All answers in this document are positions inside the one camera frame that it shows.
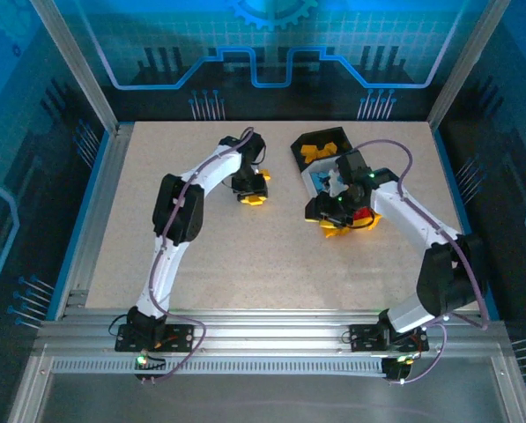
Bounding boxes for white plastic bin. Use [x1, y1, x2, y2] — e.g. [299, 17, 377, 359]
[303, 161, 350, 198]

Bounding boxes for yellow plastic bin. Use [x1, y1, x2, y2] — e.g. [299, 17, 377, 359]
[305, 209, 383, 232]

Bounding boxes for black plastic bin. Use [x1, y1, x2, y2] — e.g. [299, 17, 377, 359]
[290, 126, 355, 174]

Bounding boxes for blue table edge strip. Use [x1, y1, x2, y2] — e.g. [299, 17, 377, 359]
[49, 130, 113, 321]
[433, 127, 500, 322]

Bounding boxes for small black controller box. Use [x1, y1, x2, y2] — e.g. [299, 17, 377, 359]
[382, 356, 412, 383]
[133, 352, 167, 383]

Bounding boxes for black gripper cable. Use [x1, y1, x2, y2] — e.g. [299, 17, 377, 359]
[331, 213, 377, 232]

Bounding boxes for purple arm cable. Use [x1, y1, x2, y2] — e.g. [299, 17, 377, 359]
[138, 126, 256, 384]
[352, 138, 491, 387]

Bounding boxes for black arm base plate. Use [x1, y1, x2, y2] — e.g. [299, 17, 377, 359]
[115, 323, 196, 353]
[348, 323, 430, 353]

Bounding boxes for aluminium table frame rail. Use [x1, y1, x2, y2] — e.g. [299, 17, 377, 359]
[33, 308, 513, 353]

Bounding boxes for aluminium side rail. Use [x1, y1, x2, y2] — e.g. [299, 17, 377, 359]
[55, 122, 135, 321]

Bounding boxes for slotted grey cable duct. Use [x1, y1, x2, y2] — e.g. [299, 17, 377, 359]
[50, 357, 389, 376]

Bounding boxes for aluminium corner post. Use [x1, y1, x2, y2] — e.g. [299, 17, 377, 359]
[427, 0, 514, 131]
[27, 0, 119, 133]

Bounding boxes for aluminium lower frame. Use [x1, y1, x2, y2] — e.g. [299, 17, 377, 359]
[6, 343, 526, 423]

